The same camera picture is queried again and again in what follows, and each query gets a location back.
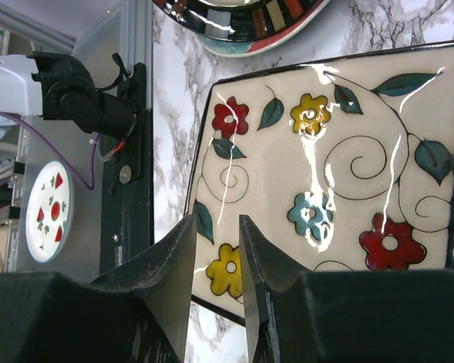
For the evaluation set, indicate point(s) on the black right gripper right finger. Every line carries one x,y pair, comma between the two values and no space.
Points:
293,314

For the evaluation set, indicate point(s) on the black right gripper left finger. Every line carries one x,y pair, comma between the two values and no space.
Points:
137,312

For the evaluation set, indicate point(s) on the cream square dark-rimmed plate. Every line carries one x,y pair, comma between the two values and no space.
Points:
345,164

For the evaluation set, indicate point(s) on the white red rimmed plate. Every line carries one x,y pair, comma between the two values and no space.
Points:
245,49

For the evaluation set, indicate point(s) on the dark olive round plate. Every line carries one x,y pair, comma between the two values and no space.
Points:
238,21

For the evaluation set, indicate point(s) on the white floral plate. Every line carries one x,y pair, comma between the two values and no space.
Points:
49,212

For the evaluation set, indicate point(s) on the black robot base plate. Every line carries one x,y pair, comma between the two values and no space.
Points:
127,203

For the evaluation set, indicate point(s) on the aluminium frame rail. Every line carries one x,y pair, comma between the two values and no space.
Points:
68,30

